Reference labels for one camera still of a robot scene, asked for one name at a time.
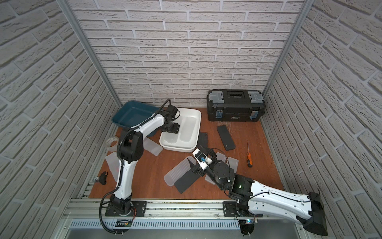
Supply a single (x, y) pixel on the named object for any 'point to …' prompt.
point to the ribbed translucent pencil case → (175, 174)
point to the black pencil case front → (188, 179)
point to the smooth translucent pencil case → (187, 129)
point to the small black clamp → (102, 178)
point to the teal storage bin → (131, 113)
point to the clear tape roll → (112, 144)
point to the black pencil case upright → (203, 140)
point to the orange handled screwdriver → (249, 162)
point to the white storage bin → (181, 146)
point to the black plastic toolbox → (235, 105)
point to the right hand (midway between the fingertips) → (197, 152)
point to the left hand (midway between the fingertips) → (175, 128)
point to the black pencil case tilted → (226, 137)
